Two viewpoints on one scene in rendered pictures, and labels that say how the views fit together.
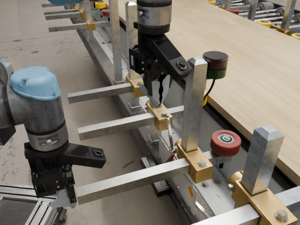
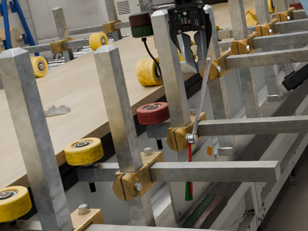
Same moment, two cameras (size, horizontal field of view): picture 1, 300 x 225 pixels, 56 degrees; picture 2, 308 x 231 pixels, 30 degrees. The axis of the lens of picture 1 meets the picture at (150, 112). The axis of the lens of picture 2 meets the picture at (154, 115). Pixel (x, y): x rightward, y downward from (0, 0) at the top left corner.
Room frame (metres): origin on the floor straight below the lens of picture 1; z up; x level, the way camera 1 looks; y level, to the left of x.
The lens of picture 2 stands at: (1.47, 0.85, 1.25)
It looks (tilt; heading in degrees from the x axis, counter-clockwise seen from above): 15 degrees down; 231
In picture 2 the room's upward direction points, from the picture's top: 12 degrees counter-clockwise
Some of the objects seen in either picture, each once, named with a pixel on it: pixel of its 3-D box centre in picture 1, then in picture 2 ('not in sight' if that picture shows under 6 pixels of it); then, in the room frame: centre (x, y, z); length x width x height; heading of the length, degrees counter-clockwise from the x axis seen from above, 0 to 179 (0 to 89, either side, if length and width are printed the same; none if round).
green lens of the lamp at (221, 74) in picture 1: (213, 69); (144, 29); (0.63, -0.15, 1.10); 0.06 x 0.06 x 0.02
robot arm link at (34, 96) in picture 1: (37, 99); not in sight; (0.44, 0.21, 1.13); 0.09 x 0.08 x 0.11; 111
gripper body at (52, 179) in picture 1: (52, 164); not in sight; (0.44, 0.21, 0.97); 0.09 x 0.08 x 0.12; 111
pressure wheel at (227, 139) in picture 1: (223, 152); (156, 127); (0.60, -0.21, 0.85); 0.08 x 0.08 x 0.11
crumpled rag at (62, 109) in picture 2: not in sight; (55, 108); (0.70, -0.51, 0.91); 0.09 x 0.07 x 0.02; 138
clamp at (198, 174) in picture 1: (193, 158); (186, 131); (0.59, -0.12, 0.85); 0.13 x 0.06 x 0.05; 21
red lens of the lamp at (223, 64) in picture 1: (214, 60); (142, 18); (0.63, -0.15, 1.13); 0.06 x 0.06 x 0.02
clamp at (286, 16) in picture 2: not in sight; (284, 16); (-0.34, -0.48, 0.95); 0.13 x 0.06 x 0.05; 21
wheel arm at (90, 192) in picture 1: (159, 173); (232, 128); (0.53, -0.03, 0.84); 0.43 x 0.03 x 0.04; 111
